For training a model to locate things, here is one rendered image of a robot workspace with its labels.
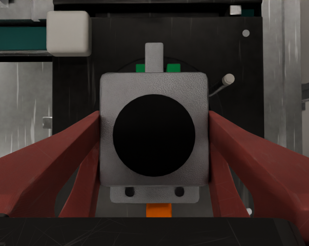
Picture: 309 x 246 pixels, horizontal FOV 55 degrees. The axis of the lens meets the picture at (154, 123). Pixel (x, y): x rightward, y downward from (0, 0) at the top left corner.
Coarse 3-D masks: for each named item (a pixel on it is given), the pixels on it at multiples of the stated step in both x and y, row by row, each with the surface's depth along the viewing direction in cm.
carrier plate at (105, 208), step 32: (96, 32) 34; (128, 32) 34; (160, 32) 34; (192, 32) 34; (224, 32) 34; (256, 32) 33; (64, 64) 34; (96, 64) 34; (192, 64) 33; (224, 64) 33; (256, 64) 33; (64, 96) 33; (96, 96) 33; (224, 96) 33; (256, 96) 33; (64, 128) 33; (256, 128) 33; (64, 192) 33
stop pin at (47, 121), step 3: (45, 117) 34; (48, 117) 34; (51, 117) 34; (42, 120) 34; (45, 120) 34; (48, 120) 34; (51, 120) 34; (42, 123) 34; (45, 123) 34; (48, 123) 34; (51, 123) 34; (42, 126) 34; (45, 126) 34; (48, 126) 34; (51, 126) 34
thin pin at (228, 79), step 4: (224, 76) 23; (228, 76) 23; (232, 76) 23; (220, 80) 24; (224, 80) 23; (228, 80) 23; (232, 80) 23; (216, 84) 26; (220, 84) 25; (224, 84) 24; (228, 84) 23; (212, 88) 28; (216, 88) 26; (220, 88) 26; (208, 92) 30; (212, 92) 29; (216, 92) 28; (208, 96) 31
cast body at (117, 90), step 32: (160, 64) 16; (128, 96) 12; (160, 96) 11; (192, 96) 12; (128, 128) 11; (160, 128) 11; (192, 128) 11; (128, 160) 10; (160, 160) 10; (192, 160) 11; (128, 192) 15; (160, 192) 14; (192, 192) 14
